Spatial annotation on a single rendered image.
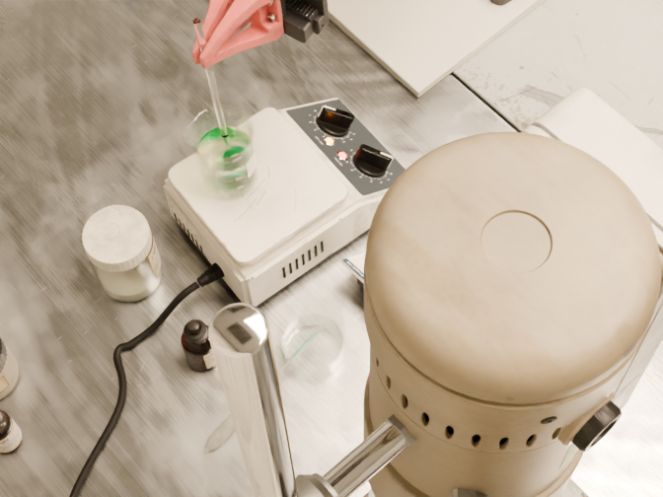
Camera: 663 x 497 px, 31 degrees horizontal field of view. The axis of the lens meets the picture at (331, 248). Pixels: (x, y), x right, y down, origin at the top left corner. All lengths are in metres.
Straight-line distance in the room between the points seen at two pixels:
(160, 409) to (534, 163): 0.67
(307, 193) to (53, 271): 0.26
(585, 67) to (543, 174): 0.81
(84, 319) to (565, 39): 0.56
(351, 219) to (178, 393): 0.22
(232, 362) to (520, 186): 0.16
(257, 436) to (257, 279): 0.69
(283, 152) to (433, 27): 0.26
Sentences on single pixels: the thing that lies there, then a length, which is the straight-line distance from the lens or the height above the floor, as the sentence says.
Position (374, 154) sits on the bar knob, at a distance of 1.07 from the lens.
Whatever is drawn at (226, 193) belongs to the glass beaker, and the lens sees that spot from 1.02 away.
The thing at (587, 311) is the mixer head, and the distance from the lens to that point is 0.40.
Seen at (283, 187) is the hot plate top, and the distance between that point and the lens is 1.03.
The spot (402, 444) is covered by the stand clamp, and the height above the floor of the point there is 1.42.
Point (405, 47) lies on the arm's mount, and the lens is 1.21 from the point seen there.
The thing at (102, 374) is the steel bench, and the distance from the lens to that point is 1.07.
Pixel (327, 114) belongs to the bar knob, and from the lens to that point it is 1.10.
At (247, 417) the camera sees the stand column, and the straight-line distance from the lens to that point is 0.32.
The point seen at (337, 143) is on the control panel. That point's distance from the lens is 1.09.
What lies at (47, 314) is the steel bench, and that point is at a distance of 1.11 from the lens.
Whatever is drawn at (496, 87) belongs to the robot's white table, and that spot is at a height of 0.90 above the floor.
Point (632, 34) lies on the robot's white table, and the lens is 1.26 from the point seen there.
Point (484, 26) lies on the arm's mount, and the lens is 1.23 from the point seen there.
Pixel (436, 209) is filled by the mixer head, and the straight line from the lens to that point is 0.41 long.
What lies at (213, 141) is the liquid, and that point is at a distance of 1.01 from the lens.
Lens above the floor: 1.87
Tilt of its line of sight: 62 degrees down
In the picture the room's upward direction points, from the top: 3 degrees counter-clockwise
